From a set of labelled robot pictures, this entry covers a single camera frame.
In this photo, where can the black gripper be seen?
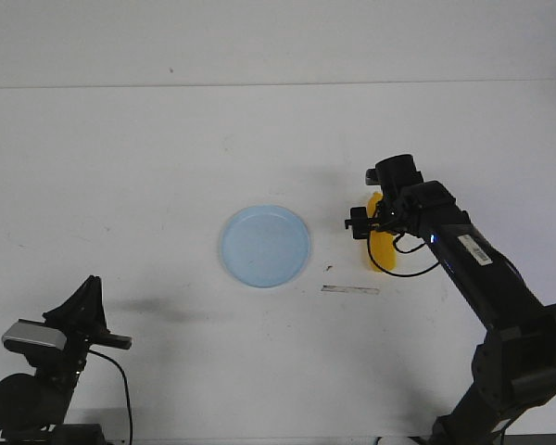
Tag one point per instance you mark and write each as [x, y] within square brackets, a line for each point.
[397, 211]
[81, 318]

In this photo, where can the yellow plastic corn cob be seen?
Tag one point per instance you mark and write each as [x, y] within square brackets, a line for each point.
[383, 254]

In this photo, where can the light blue round plate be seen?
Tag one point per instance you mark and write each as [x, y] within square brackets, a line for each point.
[264, 246]

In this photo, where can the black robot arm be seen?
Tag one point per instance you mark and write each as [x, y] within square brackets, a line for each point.
[33, 407]
[514, 369]

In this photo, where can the horizontal tape strip on table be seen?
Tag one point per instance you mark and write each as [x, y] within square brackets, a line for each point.
[350, 289]

